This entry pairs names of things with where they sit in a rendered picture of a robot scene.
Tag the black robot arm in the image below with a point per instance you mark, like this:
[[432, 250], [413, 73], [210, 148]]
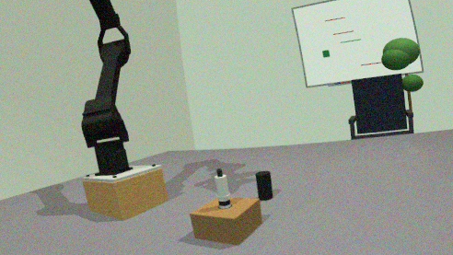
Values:
[[101, 118]]

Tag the white marker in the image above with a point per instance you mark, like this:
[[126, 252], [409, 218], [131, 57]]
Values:
[[222, 190]]

